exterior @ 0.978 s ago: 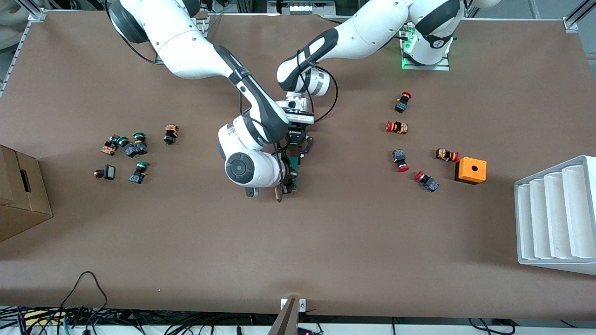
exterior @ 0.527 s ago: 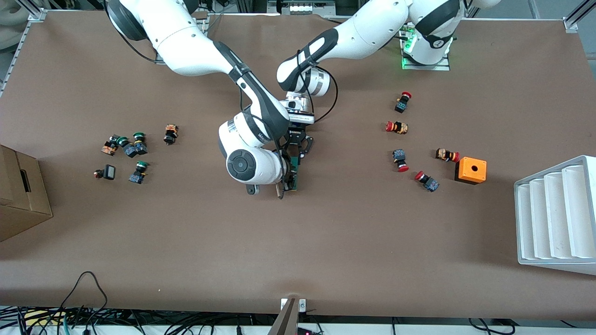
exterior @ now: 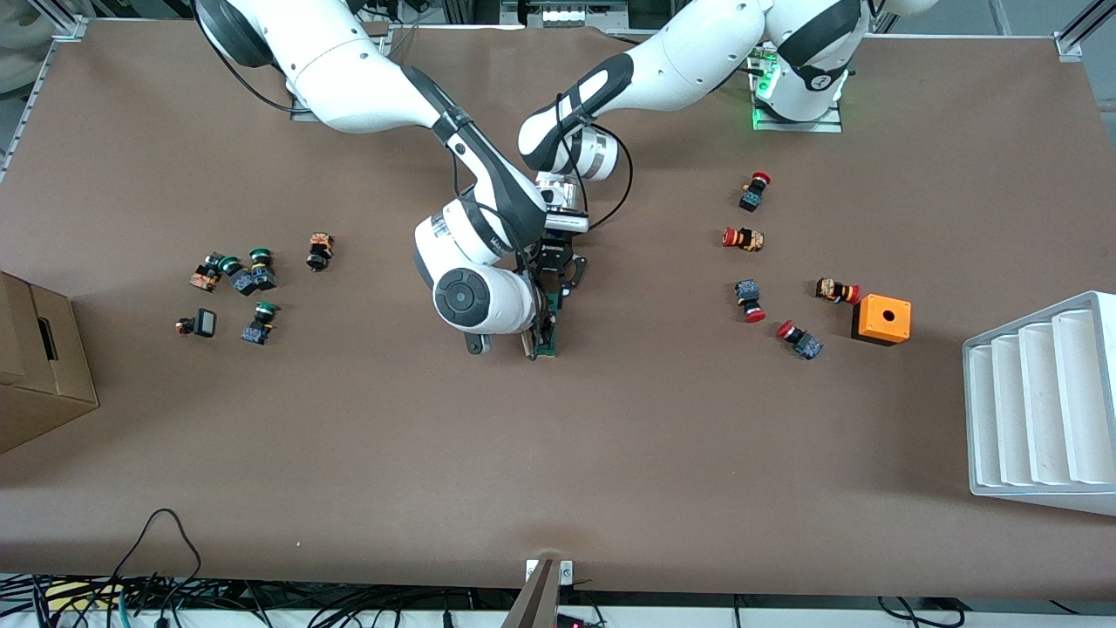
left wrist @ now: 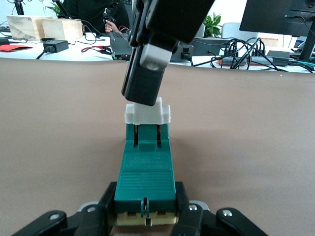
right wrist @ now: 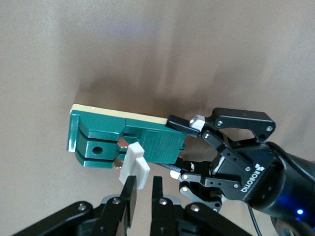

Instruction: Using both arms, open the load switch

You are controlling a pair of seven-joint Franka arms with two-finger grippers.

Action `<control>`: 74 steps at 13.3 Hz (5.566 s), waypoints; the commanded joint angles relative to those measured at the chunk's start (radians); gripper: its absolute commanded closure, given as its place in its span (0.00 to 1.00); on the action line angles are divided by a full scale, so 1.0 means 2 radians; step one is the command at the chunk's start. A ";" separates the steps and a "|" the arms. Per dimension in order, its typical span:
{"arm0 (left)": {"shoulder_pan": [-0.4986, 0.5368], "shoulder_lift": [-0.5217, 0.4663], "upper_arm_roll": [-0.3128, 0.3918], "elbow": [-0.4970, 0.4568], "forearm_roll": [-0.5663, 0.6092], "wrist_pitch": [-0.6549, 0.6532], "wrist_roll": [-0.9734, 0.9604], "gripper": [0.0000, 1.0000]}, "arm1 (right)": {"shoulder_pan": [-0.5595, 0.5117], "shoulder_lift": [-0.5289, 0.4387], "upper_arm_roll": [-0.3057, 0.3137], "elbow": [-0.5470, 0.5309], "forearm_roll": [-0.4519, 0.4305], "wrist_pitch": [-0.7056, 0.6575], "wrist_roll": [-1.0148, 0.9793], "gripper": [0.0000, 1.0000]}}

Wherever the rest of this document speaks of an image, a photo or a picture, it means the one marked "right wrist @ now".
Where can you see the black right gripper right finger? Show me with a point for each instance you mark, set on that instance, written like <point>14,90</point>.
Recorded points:
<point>167,218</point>

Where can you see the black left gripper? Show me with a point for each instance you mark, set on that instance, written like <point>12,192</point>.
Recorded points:
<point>261,177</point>

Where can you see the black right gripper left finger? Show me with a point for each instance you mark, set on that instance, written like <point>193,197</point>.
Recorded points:
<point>115,216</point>

